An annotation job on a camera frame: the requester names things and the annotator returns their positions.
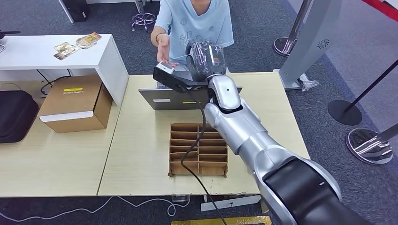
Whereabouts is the person's right hand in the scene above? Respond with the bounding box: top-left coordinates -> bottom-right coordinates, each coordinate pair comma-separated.
156,34 -> 180,68

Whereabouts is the chrome stanchion with mirror base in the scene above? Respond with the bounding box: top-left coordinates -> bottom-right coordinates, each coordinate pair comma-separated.
345,123 -> 398,165

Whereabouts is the chrome stool base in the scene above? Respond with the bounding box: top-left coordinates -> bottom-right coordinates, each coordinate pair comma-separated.
131,0 -> 157,32

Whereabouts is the wooden slotted card organizer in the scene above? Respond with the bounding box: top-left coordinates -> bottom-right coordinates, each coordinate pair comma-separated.
168,123 -> 228,178

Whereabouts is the chrome stanchion post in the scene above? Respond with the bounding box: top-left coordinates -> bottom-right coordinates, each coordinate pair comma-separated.
273,0 -> 313,58

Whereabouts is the person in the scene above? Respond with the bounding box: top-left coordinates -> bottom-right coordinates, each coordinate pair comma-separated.
150,0 -> 234,69

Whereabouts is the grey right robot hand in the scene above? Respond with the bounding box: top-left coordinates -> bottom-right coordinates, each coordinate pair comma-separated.
185,39 -> 227,83

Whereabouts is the black soft case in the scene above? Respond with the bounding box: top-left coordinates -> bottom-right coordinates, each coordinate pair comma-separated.
0,90 -> 39,144

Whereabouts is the black camera cable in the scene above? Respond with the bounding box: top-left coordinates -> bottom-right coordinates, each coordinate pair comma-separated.
180,87 -> 229,225

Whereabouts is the white floor cable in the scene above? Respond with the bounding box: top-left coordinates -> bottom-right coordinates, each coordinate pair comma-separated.
0,195 -> 191,223

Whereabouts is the black floor cabinet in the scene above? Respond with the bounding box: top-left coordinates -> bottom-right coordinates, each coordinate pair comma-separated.
59,0 -> 91,24

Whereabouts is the white side desk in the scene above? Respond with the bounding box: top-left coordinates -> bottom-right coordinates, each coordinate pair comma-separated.
0,33 -> 130,107

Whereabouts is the black stanchion with round base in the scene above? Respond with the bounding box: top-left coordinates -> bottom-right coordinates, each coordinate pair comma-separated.
328,60 -> 398,127

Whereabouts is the silver kiosk stand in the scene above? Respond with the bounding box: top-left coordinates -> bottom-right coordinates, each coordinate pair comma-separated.
273,0 -> 343,90

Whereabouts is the grey laptop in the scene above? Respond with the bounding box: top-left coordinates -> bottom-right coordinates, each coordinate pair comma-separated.
138,81 -> 243,111

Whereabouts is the black cable under desk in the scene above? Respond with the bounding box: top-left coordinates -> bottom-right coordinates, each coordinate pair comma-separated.
37,69 -> 73,96

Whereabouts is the red barrier belt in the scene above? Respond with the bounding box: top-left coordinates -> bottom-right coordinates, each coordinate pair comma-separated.
362,0 -> 398,23

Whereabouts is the brown cardboard box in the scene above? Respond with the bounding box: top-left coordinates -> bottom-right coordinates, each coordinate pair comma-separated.
37,74 -> 113,134

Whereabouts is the crumpled clear plastic bag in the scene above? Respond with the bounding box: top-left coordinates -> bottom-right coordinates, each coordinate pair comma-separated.
298,73 -> 320,92

